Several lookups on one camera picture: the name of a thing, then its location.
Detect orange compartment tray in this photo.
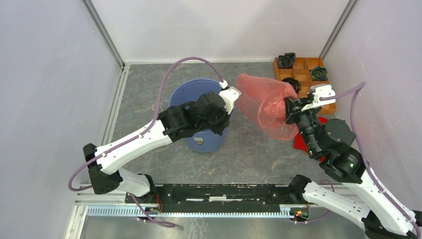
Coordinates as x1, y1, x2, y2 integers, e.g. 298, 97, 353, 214
273, 57, 330, 98

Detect black bag roll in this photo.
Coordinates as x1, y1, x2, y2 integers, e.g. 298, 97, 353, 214
282, 77, 302, 94
276, 53, 296, 69

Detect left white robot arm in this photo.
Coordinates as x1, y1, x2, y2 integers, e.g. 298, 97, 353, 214
84, 89, 240, 203

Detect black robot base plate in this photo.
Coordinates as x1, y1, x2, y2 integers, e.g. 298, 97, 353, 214
137, 184, 307, 213

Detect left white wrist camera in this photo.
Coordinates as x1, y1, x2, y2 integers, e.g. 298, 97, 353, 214
218, 80, 241, 115

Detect blue plastic trash bin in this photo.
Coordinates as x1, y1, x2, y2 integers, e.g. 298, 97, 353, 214
168, 78, 229, 153

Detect black bag roll middle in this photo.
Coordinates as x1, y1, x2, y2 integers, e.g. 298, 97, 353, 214
282, 77, 302, 94

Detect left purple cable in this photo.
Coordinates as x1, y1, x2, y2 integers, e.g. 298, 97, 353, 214
68, 56, 226, 192

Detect slotted cable duct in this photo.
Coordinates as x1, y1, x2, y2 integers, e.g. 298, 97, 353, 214
86, 205, 294, 219

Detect red cloth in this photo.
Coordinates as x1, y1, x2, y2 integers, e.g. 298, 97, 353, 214
294, 114, 329, 162

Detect black bag roll top left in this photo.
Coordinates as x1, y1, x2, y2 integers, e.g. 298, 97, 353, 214
276, 53, 296, 69

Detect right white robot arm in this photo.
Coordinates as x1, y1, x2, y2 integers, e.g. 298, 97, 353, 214
285, 98, 422, 239

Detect red translucent trash bag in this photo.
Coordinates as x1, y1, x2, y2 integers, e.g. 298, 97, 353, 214
235, 73, 299, 140

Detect dark green bag roll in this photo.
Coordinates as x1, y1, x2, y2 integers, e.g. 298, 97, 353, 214
310, 66, 328, 81

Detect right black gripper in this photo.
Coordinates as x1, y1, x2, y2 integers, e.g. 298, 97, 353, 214
282, 92, 321, 156

